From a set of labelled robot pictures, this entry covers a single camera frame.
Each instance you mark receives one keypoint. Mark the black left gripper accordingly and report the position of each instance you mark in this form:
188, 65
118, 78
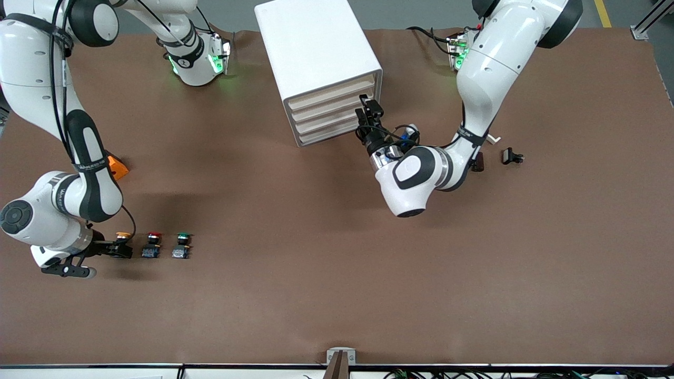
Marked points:
374, 139

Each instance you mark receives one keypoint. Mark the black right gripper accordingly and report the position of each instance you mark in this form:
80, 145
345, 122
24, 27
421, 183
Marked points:
103, 246

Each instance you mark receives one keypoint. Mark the yellow push button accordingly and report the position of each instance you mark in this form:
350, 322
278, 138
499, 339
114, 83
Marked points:
124, 235

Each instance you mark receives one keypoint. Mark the white plastic bin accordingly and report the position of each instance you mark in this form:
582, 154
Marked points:
331, 105

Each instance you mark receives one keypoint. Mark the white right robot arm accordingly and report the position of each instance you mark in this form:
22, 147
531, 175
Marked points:
31, 68

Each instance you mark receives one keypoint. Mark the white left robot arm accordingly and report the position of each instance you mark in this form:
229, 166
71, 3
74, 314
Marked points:
495, 58

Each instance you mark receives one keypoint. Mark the red push button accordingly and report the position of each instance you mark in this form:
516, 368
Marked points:
151, 247

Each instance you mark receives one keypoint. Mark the green push button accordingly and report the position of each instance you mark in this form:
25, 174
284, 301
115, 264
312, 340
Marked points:
181, 247

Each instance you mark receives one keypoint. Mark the orange box with hole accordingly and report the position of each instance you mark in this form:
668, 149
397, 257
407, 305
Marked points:
120, 168

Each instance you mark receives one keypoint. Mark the small black electrical component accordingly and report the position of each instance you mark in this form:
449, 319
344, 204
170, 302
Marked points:
508, 156

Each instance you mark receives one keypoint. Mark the brown table mat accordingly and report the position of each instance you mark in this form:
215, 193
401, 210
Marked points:
337, 263

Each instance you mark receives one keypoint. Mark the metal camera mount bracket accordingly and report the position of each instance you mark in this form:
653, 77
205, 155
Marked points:
331, 353

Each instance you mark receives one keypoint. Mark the aluminium frame profile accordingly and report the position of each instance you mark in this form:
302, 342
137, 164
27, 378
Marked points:
640, 32

